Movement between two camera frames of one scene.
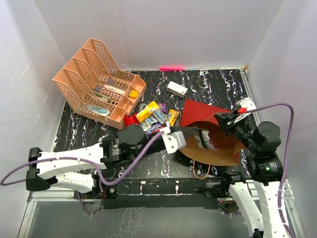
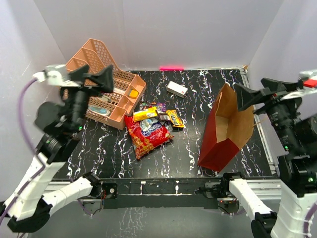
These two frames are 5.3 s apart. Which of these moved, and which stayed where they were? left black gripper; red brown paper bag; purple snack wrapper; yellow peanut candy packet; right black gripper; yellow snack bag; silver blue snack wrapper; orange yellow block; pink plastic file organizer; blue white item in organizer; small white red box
Moved: right black gripper; purple snack wrapper; red brown paper bag; yellow snack bag; yellow peanut candy packet; left black gripper
Stayed: orange yellow block; pink plastic file organizer; blue white item in organizer; silver blue snack wrapper; small white red box
